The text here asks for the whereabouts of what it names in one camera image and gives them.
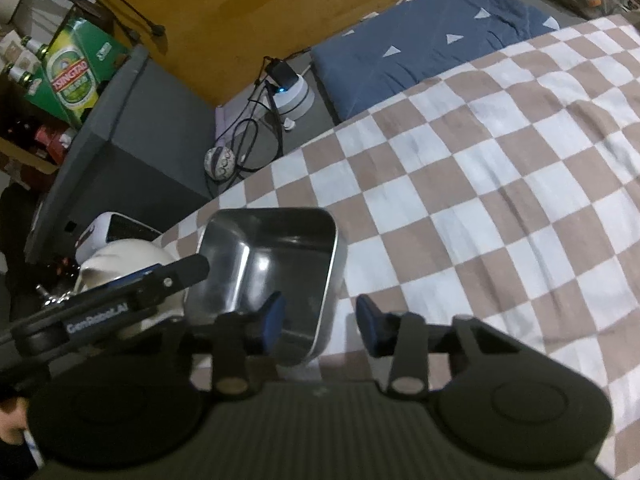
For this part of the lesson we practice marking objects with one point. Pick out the rectangular steel tray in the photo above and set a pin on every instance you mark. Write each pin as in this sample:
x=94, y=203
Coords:
x=253, y=253

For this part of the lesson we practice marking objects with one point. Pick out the white round charger hub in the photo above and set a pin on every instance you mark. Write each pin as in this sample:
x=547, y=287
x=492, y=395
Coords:
x=292, y=96

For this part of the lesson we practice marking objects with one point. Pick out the person's left hand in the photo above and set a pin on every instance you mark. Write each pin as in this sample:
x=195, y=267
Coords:
x=13, y=420

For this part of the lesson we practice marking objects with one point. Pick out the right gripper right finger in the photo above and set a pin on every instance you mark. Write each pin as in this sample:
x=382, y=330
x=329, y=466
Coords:
x=401, y=337

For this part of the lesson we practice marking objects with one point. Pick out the grey cabinet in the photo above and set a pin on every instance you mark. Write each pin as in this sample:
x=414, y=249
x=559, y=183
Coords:
x=140, y=152

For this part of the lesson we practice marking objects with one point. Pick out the blue pillow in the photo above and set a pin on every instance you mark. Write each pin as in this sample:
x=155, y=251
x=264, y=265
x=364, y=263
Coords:
x=416, y=40

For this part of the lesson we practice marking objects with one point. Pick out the small patterned ball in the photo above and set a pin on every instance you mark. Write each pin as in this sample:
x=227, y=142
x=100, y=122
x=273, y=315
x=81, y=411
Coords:
x=219, y=163

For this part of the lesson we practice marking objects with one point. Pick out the checkered tablecloth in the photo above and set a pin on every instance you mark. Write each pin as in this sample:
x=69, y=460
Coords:
x=506, y=188

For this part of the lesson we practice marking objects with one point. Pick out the green Tsingtao beer box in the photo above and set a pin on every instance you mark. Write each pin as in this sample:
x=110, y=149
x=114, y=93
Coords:
x=76, y=66

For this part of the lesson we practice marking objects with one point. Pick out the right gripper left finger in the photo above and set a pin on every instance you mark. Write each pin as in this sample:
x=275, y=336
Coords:
x=239, y=336

